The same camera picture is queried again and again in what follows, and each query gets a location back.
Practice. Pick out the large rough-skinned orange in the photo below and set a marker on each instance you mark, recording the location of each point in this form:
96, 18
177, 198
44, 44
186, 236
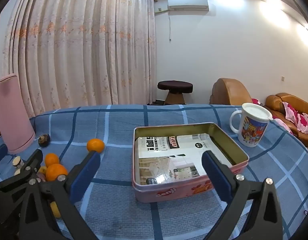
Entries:
55, 172

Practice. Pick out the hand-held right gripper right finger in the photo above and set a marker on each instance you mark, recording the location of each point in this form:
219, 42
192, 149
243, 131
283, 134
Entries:
216, 177

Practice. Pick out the brown leather armchair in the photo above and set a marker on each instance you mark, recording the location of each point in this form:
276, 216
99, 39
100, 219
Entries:
229, 92

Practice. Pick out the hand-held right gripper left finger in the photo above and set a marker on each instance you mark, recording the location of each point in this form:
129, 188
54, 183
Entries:
85, 177

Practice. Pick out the brown leather sofa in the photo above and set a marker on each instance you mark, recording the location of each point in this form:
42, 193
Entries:
273, 102

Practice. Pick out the pink tin box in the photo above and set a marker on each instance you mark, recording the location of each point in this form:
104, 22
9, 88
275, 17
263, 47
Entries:
169, 192

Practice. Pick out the white air conditioner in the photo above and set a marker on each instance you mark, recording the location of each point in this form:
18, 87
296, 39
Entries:
188, 3

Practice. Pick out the small yellow citrus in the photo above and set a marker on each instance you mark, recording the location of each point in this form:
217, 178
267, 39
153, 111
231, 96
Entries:
55, 210
43, 170

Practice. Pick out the white printed mug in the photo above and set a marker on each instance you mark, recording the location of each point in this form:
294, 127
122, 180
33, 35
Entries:
251, 132

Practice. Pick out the pink floral curtain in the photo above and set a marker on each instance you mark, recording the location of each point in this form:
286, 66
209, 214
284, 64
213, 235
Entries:
81, 55

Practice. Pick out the dark brown water chestnut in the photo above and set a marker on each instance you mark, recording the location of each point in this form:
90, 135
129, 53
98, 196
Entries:
44, 140

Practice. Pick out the blue checked tablecloth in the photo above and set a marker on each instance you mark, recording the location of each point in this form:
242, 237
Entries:
119, 130

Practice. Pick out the medium orange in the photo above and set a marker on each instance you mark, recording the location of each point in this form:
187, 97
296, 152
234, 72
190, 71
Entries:
52, 159

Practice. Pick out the small smooth orange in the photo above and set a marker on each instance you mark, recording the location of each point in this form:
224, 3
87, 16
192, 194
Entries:
95, 145

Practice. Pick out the air conditioner wall pipe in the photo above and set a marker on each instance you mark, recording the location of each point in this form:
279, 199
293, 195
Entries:
161, 11

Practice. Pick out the printed paper leaflet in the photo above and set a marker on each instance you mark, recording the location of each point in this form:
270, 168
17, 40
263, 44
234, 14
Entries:
169, 152

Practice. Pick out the pink electric kettle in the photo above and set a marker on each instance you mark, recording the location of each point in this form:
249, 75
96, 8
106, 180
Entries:
11, 115

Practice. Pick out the pink cloth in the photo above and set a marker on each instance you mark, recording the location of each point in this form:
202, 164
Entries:
256, 102

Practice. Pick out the clear plastic packet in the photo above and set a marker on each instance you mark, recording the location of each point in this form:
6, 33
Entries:
157, 172

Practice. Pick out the pink floral cushion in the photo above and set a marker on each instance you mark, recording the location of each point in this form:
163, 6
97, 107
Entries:
298, 118

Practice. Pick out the white mug lid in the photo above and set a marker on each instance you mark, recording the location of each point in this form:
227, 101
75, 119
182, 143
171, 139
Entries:
256, 111

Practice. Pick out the round stool with dark cushion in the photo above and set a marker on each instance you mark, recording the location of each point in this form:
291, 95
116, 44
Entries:
175, 86

